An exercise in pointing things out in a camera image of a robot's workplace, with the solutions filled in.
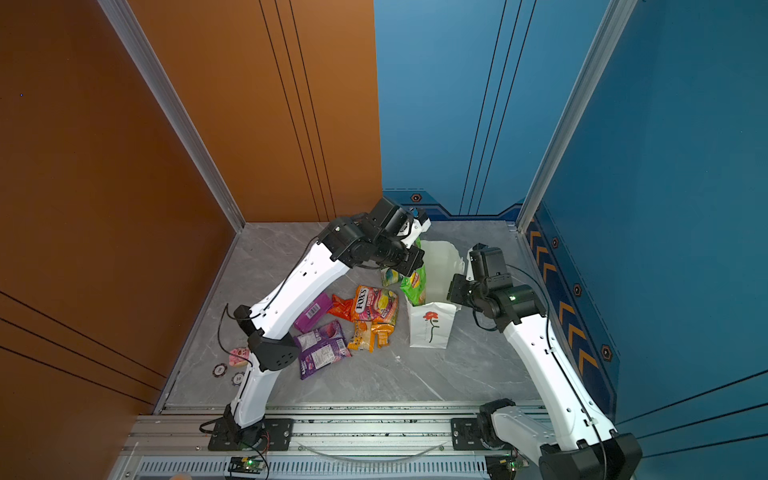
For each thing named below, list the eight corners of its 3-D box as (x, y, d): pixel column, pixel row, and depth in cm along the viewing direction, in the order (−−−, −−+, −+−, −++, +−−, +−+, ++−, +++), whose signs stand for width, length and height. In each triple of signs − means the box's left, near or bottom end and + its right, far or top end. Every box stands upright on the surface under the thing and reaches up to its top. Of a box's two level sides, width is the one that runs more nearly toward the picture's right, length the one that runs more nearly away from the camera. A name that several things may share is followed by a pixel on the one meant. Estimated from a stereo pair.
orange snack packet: (348, 348, 89) (348, 346, 88) (356, 321, 95) (355, 318, 94) (388, 355, 88) (388, 352, 86) (393, 326, 94) (393, 323, 92)
